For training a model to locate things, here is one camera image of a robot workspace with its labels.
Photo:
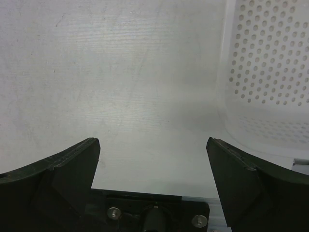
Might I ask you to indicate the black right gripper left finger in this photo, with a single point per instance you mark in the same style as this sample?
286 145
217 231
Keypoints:
49 195

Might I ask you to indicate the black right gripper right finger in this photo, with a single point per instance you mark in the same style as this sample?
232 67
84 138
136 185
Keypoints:
257 195

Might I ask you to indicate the white perforated plastic basket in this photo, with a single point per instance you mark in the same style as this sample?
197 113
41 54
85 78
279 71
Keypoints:
263 76

